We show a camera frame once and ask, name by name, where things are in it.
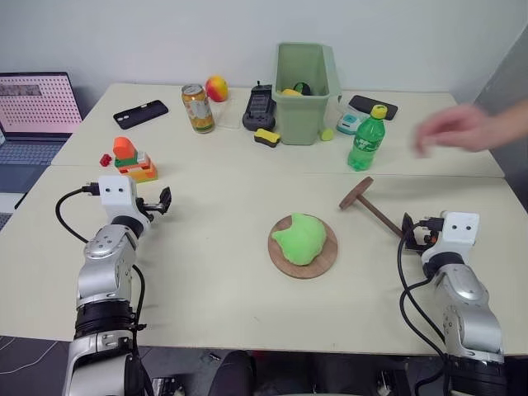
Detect dark rounded shape under table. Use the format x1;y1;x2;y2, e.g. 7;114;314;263
207;350;257;396

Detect yellow and black sponge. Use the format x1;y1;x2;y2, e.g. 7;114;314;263
252;127;283;148

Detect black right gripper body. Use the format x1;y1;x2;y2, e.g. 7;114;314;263
411;215;446;251

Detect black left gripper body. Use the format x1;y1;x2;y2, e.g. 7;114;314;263
135;196;164;216

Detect black handheld device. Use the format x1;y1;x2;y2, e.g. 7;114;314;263
241;79;277;132

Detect pale green plastic bin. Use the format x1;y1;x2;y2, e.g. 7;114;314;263
271;41;344;147

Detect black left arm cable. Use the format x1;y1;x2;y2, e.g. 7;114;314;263
54;185;102;244

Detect clear plastic tray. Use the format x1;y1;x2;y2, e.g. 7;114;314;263
213;97;249;132

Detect white and teal device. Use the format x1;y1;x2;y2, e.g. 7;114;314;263
335;107;370;136

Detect green soda bottle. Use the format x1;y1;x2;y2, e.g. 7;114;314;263
346;104;389;172

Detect green dough lump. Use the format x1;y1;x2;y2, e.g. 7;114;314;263
270;211;328;266

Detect orange drink can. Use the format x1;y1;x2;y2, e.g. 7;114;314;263
181;83;216;134

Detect colourful toy block stack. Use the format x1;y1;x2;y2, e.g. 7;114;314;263
111;136;159;184

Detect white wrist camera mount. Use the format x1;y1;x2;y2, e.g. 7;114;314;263
420;210;481;260
97;175;152;233

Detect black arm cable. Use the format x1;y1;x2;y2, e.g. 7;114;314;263
397;238;451;396
54;185;102;244

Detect plain black phone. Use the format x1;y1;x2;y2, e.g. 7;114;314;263
347;94;399;122

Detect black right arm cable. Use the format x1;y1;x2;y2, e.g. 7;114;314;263
397;238;451;396

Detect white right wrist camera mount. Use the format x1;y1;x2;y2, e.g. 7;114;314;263
420;210;481;260

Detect brown wooden T-shaped tool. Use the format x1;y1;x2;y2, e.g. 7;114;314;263
338;176;408;240

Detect red and yellow fruit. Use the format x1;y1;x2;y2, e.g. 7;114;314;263
205;74;229;103

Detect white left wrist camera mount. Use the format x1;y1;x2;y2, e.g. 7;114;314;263
97;175;152;233

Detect round wooden board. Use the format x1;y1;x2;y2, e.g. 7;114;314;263
267;214;339;281

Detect person's bare hand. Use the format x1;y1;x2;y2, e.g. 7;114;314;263
411;102;502;160

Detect open laptop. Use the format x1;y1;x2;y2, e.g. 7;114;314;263
0;71;84;232

